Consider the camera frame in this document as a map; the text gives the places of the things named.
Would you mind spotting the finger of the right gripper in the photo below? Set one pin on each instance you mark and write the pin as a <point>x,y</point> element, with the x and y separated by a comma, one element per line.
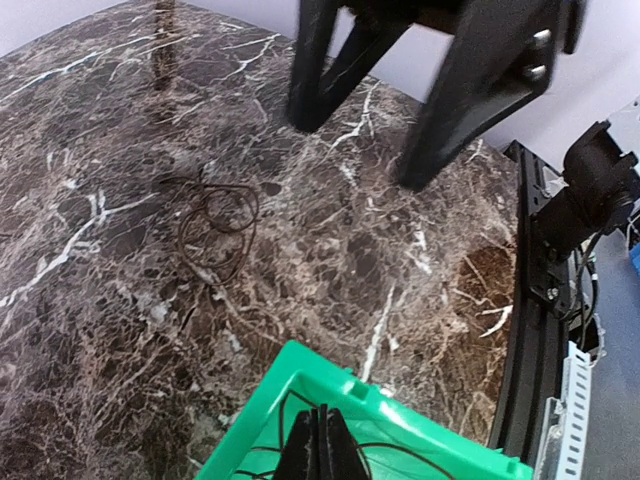
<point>319,84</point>

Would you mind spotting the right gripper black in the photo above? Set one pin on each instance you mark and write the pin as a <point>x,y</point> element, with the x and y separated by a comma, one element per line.
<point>500,59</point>

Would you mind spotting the right green plastic bin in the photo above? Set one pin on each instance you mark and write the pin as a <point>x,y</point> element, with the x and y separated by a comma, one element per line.
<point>393,441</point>

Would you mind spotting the black front rail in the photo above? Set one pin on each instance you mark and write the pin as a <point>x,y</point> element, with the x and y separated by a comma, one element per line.
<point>538,339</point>

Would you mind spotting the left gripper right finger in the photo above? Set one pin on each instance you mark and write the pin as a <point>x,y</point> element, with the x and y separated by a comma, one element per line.
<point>339,457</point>

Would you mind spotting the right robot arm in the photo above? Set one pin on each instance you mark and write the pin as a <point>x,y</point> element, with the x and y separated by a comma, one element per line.
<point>601,179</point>

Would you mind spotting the white slotted cable duct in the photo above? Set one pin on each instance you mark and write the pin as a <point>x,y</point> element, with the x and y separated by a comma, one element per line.
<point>575,406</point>

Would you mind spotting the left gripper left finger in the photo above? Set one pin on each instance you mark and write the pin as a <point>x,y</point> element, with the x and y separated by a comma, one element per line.
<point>299,459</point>

